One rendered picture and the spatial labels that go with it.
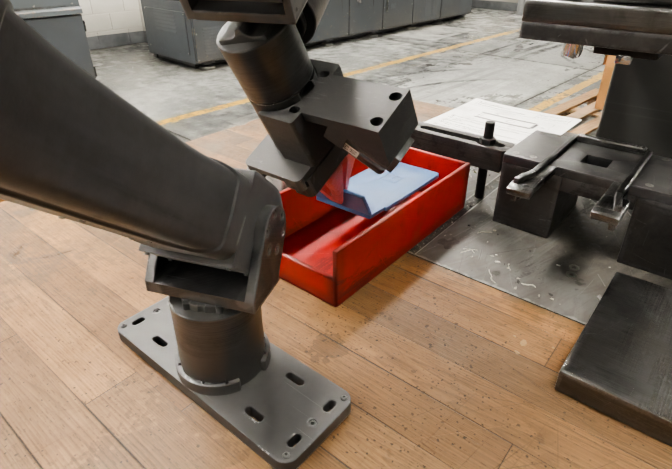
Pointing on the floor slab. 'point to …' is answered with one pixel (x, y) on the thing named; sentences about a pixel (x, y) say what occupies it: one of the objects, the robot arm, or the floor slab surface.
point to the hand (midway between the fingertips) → (336, 194)
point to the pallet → (580, 111)
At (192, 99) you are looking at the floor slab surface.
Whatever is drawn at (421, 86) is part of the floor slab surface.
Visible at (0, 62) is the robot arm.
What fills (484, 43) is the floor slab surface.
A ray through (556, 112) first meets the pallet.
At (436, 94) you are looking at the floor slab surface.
